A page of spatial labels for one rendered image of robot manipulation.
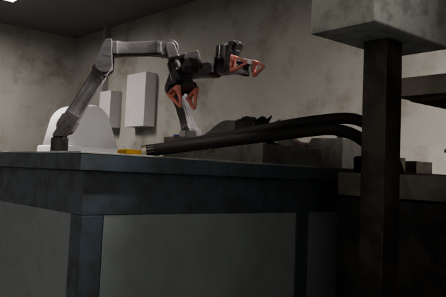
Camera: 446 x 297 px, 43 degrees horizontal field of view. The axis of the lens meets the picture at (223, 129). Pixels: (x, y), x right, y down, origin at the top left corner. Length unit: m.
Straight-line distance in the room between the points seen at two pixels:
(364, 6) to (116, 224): 0.67
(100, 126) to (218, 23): 1.79
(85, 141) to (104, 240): 5.35
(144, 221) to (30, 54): 7.81
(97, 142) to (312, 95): 2.60
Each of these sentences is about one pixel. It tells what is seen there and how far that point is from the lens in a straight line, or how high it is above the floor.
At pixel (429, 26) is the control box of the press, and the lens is 1.31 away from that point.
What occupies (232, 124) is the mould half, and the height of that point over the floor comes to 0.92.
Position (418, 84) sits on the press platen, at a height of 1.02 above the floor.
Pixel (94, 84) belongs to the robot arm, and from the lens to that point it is 2.13.
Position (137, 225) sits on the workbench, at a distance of 1.25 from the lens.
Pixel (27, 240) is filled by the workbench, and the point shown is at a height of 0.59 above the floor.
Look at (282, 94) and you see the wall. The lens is 5.58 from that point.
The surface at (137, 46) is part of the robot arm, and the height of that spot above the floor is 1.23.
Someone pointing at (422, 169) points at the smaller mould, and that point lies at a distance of 2.61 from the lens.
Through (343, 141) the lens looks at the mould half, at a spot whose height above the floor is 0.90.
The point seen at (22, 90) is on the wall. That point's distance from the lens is 8.86.
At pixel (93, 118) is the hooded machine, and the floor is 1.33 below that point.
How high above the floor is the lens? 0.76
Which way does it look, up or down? 5 degrees up
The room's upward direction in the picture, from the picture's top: 3 degrees clockwise
